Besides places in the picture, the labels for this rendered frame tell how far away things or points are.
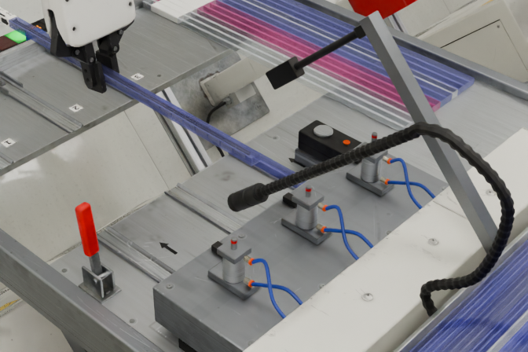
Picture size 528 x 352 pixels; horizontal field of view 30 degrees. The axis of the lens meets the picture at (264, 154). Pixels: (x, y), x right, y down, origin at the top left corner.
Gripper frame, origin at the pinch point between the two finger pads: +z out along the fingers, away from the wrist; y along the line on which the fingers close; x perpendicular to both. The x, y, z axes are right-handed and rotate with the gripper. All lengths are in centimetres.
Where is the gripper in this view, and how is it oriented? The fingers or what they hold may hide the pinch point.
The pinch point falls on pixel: (100, 71)
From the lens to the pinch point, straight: 120.1
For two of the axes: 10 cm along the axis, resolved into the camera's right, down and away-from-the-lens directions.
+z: 1.1, 8.6, 5.0
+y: 6.7, -4.3, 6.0
